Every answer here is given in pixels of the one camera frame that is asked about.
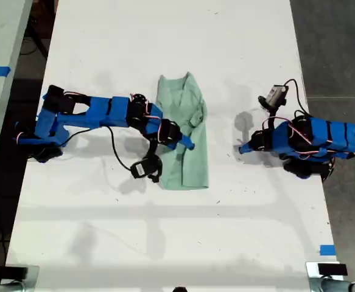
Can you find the pale green T-shirt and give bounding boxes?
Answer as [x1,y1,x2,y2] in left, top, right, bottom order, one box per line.
[156,71,210,191]

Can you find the short blue tape piece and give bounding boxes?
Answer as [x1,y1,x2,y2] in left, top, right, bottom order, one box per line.
[319,244,337,256]

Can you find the black box on white plate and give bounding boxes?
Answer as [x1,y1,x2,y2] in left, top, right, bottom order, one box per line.
[305,262,349,279]

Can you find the black box on metal plate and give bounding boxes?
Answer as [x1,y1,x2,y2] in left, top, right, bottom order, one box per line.
[0,265,41,284]

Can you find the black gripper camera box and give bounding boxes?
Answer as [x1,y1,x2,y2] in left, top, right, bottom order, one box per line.
[129,138,164,184]
[258,84,289,120]

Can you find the black camera cable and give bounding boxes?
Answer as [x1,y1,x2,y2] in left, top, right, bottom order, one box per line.
[63,125,134,171]
[283,78,312,118]

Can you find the black floor cable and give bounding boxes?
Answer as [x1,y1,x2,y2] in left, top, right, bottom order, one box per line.
[20,18,49,59]

